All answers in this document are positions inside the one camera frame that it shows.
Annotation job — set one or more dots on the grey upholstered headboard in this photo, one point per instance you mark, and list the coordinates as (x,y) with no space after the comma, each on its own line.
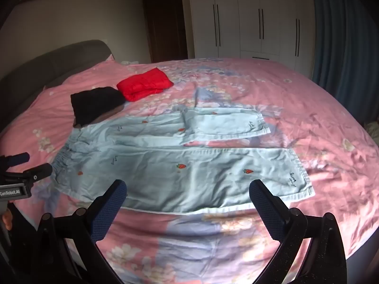
(44,65)

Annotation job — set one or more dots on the black folded garment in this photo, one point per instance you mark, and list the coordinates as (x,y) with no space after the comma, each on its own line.
(94,102)

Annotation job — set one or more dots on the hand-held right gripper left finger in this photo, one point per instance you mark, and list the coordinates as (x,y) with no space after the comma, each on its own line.
(108,210)

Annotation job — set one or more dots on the pink pillow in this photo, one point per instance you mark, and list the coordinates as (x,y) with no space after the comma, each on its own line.
(109,58)

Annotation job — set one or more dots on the white wardrobe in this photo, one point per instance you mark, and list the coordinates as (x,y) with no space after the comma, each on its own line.
(251,14)

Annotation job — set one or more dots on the blue curtain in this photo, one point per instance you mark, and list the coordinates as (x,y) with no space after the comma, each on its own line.
(343,41)

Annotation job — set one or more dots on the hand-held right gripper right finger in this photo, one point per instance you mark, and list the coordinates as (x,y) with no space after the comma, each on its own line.
(268,210)

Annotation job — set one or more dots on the red folded padded garment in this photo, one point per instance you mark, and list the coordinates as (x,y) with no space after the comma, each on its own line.
(143,83)

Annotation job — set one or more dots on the light blue strawberry pants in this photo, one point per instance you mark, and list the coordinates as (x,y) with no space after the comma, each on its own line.
(177,183)

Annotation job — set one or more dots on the dark brown door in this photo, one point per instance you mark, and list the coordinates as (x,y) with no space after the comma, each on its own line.
(165,26)

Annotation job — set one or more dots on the pink floral bed sheet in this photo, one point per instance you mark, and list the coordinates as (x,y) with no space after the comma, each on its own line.
(296,94)

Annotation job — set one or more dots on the person's left hand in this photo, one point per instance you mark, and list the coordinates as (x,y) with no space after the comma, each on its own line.
(6,220)

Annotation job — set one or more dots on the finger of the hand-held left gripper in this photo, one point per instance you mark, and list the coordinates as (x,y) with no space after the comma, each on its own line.
(40,172)
(16,158)

